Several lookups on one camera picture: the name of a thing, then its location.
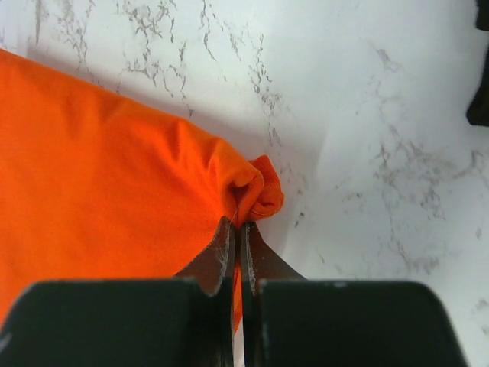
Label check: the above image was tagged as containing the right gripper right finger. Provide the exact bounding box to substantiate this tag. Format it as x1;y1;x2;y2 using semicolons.
240;222;306;296

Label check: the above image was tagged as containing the orange t shirt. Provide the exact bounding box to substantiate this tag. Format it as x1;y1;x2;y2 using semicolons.
1;51;284;316

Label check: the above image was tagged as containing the folded black t shirt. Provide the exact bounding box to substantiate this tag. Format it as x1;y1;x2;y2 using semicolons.
465;0;489;127

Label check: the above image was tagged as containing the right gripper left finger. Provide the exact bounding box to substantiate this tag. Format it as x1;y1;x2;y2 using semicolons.
175;216;235;296

